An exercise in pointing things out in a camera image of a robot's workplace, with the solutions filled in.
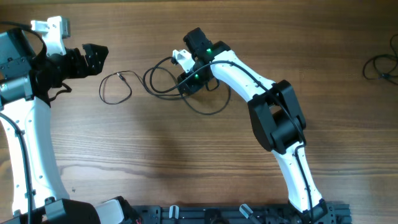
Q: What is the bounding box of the black cable bundle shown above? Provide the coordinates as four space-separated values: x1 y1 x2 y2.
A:
98 70 187 106

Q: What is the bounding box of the separated thin black cable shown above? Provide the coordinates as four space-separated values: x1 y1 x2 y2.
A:
362 33 398 86

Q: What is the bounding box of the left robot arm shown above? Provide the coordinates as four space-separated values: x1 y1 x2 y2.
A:
1 24 141 223

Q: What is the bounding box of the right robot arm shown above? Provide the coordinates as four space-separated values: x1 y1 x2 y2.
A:
172 27 327 223

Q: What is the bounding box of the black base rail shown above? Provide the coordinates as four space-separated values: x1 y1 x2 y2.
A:
124 203 352 224

